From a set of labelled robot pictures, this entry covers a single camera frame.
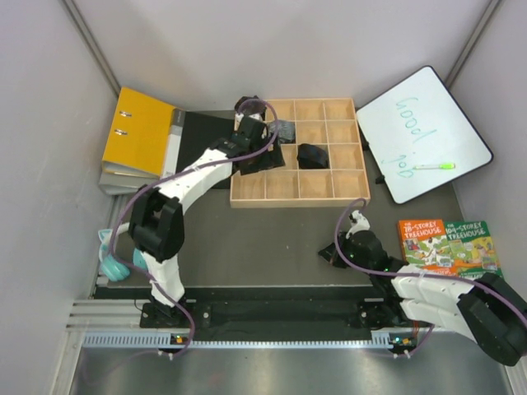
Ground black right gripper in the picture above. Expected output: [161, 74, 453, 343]
[319, 230, 373, 274]

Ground brown blue striped tie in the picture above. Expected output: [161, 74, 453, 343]
[296, 143, 329, 170]

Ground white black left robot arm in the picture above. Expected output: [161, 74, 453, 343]
[128, 116, 285, 327]

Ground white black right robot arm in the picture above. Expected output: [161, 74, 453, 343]
[318, 230, 526, 366]

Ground rolled dark brown tie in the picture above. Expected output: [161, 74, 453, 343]
[234, 95, 266, 120]

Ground rolled grey tie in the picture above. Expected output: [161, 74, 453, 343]
[268, 119, 296, 144]

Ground black folder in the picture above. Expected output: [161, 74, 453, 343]
[170, 109, 235, 173]

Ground wooden compartment tray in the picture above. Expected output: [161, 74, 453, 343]
[230, 97, 371, 208]

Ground orange treehouse book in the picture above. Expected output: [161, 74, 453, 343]
[398, 219, 456, 276]

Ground dark grey table mat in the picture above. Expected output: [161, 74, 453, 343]
[178, 181, 464, 288]

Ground green treehouse book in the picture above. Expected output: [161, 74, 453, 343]
[445, 221, 502, 279]

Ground green marker pen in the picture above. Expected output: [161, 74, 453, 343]
[413, 163, 455, 170]

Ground white whiteboard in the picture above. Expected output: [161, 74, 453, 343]
[357, 66, 493, 204]

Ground grey folder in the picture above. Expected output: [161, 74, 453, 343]
[99, 172, 157, 195]

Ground teal cat ear headphones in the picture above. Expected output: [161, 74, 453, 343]
[98, 222, 147, 281]

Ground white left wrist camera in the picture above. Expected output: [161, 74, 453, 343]
[233, 110, 264, 131]

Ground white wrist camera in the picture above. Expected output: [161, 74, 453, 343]
[347, 210, 371, 236]
[233, 110, 264, 131]

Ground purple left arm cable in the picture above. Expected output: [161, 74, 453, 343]
[109, 98, 281, 357]

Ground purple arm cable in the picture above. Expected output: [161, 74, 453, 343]
[333, 197, 527, 357]
[109, 98, 281, 357]

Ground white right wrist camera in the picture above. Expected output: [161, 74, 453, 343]
[347, 210, 371, 236]

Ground yellow ring binder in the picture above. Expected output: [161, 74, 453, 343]
[101, 87, 175, 178]

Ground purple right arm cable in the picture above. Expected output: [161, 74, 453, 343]
[333, 197, 527, 357]

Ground grey slotted cable duct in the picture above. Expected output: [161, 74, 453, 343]
[82, 331, 410, 350]

